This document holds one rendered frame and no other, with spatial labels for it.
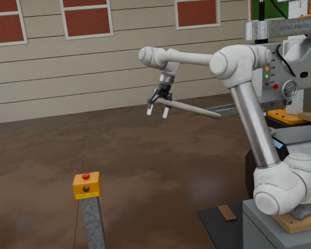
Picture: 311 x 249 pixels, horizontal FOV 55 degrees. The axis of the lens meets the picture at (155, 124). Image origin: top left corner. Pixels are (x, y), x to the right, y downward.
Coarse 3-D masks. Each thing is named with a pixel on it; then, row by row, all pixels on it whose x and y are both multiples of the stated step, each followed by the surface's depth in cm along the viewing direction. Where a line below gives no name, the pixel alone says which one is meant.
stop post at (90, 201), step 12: (84, 180) 141; (96, 180) 140; (84, 192) 139; (96, 192) 140; (84, 204) 143; (96, 204) 144; (84, 216) 145; (96, 216) 146; (96, 228) 147; (96, 240) 149
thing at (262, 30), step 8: (248, 24) 208; (256, 24) 204; (264, 24) 203; (272, 24) 204; (280, 24) 207; (288, 24) 210; (296, 24) 213; (304, 24) 216; (248, 32) 209; (256, 32) 205; (264, 32) 204; (272, 32) 206; (280, 32) 208; (288, 32) 211; (296, 32) 214; (304, 32) 217; (248, 40) 211; (256, 40) 215; (264, 40) 213
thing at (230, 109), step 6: (270, 102) 225; (276, 102) 228; (282, 102) 230; (288, 102) 229; (210, 108) 217; (216, 108) 220; (222, 108) 222; (228, 108) 224; (234, 108) 213; (264, 108) 224; (222, 114) 209; (228, 114) 211; (234, 114) 214
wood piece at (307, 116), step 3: (300, 114) 304; (303, 114) 301; (306, 114) 300; (309, 114) 299; (300, 117) 305; (303, 117) 301; (306, 117) 297; (309, 117) 293; (306, 120) 298; (309, 120) 294
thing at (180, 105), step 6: (162, 102) 185; (168, 102) 182; (174, 102) 181; (180, 108) 180; (186, 108) 179; (192, 108) 179; (198, 108) 222; (204, 114) 181; (210, 114) 183; (216, 114) 188
